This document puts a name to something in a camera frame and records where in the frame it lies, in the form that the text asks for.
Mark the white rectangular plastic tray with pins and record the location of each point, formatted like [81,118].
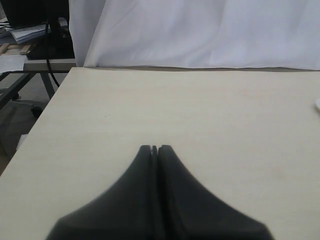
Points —
[317,104]

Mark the side desk with metal frame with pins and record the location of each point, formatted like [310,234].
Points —
[30,69]

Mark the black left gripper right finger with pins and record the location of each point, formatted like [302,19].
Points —
[191,212]

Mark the white backdrop curtain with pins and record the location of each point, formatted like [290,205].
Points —
[196,33]

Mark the grey office chair base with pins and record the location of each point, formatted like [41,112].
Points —
[20,111]

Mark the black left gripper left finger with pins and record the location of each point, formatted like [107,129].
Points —
[123,212]

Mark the stack of papers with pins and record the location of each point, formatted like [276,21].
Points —
[19,35]

